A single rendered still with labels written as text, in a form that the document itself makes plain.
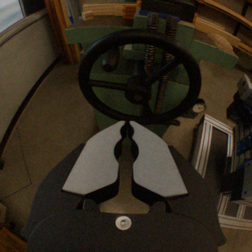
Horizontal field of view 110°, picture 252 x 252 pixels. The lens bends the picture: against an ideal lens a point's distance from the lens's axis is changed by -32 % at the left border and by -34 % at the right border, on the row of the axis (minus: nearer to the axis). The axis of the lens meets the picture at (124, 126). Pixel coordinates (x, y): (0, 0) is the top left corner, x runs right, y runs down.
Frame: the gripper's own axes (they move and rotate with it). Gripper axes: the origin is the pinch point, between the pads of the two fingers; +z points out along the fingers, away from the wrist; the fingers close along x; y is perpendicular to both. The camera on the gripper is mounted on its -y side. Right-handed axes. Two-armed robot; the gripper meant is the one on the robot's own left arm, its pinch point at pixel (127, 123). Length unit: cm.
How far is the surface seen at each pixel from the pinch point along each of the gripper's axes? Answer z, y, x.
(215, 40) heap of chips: 32.3, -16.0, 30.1
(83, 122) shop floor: 92, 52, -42
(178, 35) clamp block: 19.6, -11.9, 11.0
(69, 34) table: 32.7, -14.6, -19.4
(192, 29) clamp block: 18.3, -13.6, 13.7
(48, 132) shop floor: 80, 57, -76
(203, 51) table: 30.0, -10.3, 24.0
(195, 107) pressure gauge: 34.6, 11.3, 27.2
